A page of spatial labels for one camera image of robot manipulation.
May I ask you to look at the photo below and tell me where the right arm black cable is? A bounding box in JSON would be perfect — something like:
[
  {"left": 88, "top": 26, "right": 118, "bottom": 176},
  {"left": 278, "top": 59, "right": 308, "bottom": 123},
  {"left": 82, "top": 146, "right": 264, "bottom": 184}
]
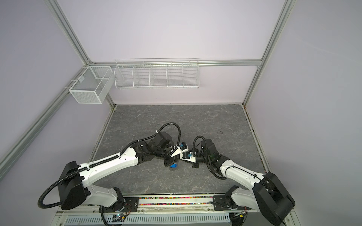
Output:
[{"left": 192, "top": 135, "right": 264, "bottom": 181}]

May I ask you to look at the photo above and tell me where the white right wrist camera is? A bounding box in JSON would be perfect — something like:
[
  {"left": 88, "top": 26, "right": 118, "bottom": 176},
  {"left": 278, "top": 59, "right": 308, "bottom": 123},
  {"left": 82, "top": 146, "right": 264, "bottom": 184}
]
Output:
[{"left": 180, "top": 151, "right": 197, "bottom": 163}]

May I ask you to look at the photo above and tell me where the left aluminium frame post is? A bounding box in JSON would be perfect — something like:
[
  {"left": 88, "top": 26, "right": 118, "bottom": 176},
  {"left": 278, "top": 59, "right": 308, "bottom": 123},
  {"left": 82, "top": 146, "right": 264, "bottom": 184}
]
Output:
[{"left": 45, "top": 1, "right": 116, "bottom": 109}]

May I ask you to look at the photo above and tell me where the white vented cable duct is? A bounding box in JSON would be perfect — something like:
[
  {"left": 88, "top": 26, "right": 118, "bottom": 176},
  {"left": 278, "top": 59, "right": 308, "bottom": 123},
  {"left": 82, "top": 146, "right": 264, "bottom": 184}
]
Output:
[{"left": 63, "top": 213, "right": 231, "bottom": 226}]

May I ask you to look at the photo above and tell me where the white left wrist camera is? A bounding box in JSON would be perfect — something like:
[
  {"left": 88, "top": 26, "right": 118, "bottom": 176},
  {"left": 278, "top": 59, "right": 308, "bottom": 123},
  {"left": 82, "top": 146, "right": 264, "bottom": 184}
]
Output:
[{"left": 170, "top": 142, "right": 189, "bottom": 157}]

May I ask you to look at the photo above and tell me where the long white wire basket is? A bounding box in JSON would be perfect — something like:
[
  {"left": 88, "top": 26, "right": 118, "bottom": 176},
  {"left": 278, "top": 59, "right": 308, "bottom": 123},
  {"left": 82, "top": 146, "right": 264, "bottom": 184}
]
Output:
[{"left": 114, "top": 58, "right": 200, "bottom": 89}]

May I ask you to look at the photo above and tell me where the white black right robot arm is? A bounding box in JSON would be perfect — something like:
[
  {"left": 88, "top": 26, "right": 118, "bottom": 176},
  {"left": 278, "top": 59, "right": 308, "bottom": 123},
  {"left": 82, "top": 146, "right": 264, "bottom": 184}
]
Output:
[{"left": 181, "top": 137, "right": 296, "bottom": 226}]

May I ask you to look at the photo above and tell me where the small white mesh basket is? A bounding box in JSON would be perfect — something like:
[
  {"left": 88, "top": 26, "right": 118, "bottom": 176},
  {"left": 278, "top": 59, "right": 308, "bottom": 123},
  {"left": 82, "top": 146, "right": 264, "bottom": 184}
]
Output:
[{"left": 69, "top": 66, "right": 114, "bottom": 104}]

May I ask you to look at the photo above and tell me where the aluminium frame corner post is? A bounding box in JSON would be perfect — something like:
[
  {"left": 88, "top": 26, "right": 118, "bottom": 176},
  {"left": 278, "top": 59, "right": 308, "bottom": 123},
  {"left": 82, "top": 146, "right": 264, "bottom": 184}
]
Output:
[{"left": 242, "top": 0, "right": 297, "bottom": 107}]

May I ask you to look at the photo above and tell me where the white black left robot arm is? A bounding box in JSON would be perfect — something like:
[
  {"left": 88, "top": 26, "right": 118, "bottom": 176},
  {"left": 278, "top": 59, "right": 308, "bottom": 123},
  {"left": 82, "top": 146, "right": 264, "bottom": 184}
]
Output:
[{"left": 58, "top": 132, "right": 188, "bottom": 212}]

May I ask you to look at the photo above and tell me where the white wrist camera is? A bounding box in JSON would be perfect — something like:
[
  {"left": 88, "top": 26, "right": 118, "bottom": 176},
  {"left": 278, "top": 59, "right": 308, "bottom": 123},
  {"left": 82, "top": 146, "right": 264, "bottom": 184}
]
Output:
[
  {"left": 170, "top": 142, "right": 189, "bottom": 157},
  {"left": 180, "top": 151, "right": 197, "bottom": 163}
]

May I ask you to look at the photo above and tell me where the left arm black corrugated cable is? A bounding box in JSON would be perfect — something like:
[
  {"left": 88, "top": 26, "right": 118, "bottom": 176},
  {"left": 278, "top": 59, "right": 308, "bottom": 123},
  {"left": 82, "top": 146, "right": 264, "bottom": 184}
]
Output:
[{"left": 37, "top": 122, "right": 182, "bottom": 210}]

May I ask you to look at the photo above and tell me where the aluminium base rail with beads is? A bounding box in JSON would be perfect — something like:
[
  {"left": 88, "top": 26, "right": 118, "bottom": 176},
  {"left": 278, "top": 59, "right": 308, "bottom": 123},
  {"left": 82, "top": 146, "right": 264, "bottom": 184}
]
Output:
[{"left": 56, "top": 194, "right": 292, "bottom": 214}]

